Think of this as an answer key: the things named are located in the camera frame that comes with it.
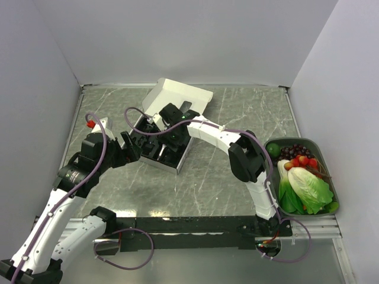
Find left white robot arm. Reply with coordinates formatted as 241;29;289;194
1;118;140;283

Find fake dark grapes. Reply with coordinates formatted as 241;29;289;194
278;144;315;160

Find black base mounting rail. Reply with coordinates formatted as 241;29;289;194
95;215;293;252

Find black silver hair clipper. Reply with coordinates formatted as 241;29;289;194
157;144;166;161

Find fake green lime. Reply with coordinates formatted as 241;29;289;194
266;143;281;159

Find fake green lettuce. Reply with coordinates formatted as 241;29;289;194
277;160;334;215

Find white hair clipper kit box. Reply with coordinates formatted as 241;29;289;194
130;78;213;175

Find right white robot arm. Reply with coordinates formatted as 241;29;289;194
150;103;281;236

